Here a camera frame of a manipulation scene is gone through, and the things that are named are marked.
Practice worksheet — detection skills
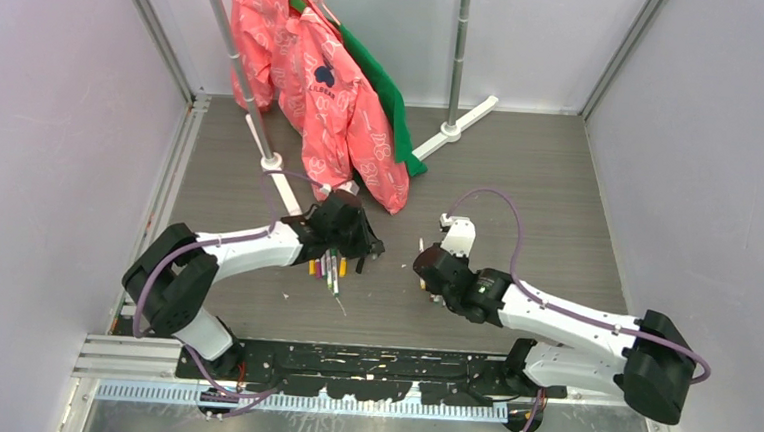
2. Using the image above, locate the purple cable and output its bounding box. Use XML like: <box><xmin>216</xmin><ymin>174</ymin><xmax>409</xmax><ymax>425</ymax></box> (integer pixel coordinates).
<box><xmin>127</xmin><ymin>159</ymin><xmax>340</xmax><ymax>426</ymax></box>
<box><xmin>425</xmin><ymin>185</ymin><xmax>723</xmax><ymax>432</ymax></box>

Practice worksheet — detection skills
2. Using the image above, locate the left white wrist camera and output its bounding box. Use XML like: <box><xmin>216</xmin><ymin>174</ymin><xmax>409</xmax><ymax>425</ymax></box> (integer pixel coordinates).
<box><xmin>318</xmin><ymin>180</ymin><xmax>360</xmax><ymax>197</ymax></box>

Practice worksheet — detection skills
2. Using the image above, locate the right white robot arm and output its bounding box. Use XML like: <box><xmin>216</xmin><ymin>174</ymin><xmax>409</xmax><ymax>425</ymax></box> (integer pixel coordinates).
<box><xmin>412</xmin><ymin>244</ymin><xmax>703</xmax><ymax>425</ymax></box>

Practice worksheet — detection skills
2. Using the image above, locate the white ribbed cable duct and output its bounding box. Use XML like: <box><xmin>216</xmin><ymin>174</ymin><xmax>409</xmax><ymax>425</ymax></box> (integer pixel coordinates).
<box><xmin>94</xmin><ymin>379</ymin><xmax>508</xmax><ymax>423</ymax></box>

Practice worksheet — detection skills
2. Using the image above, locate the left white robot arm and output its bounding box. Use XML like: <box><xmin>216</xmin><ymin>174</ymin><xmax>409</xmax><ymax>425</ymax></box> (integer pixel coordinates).
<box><xmin>120</xmin><ymin>189</ymin><xmax>385</xmax><ymax>380</ymax></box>

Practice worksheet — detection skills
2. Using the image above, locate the pink patterned jacket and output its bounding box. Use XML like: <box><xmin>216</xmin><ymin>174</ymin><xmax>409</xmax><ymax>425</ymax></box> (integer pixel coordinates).
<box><xmin>230</xmin><ymin>0</ymin><xmax>410</xmax><ymax>215</ymax></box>

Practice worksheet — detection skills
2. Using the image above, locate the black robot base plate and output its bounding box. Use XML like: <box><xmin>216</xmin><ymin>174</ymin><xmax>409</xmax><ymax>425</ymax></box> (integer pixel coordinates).
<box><xmin>208</xmin><ymin>339</ymin><xmax>537</xmax><ymax>407</ymax></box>

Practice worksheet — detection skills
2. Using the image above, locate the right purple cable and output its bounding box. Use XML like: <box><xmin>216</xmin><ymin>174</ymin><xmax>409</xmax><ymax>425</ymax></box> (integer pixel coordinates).
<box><xmin>425</xmin><ymin>185</ymin><xmax>723</xmax><ymax>432</ymax></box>

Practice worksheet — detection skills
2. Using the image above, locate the white clothes rack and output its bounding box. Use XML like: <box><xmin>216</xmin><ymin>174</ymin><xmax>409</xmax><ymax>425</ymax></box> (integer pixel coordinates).
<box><xmin>176</xmin><ymin>0</ymin><xmax>506</xmax><ymax>232</ymax></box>

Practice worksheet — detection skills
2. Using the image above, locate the green garment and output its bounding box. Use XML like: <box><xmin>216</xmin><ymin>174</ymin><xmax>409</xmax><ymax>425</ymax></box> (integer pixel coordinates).
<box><xmin>278</xmin><ymin>0</ymin><xmax>439</xmax><ymax>179</ymax></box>

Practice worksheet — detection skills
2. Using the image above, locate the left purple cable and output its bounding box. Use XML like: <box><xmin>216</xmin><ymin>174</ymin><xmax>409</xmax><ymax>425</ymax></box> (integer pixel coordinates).
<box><xmin>127</xmin><ymin>159</ymin><xmax>340</xmax><ymax>426</ymax></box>

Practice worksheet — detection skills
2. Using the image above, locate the green capped marker left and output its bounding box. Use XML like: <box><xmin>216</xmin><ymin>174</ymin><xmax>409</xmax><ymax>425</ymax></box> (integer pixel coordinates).
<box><xmin>328</xmin><ymin>249</ymin><xmax>340</xmax><ymax>298</ymax></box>

